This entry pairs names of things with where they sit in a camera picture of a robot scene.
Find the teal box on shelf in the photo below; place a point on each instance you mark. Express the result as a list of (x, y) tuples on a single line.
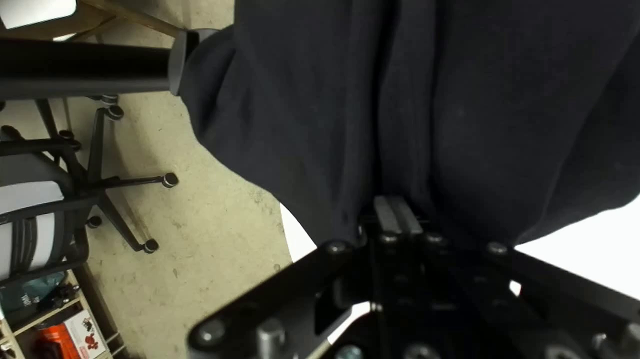
[(36, 291)]

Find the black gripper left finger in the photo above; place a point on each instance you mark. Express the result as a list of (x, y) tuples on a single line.
[(387, 215)]

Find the red item on shelf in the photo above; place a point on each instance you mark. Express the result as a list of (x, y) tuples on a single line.
[(53, 341)]

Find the black shirt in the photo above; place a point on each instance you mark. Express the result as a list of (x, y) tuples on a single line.
[(466, 100)]

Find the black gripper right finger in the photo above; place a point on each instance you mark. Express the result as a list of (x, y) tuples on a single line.
[(410, 215)]

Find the large cardboard box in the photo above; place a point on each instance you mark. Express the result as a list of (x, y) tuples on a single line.
[(167, 12)]

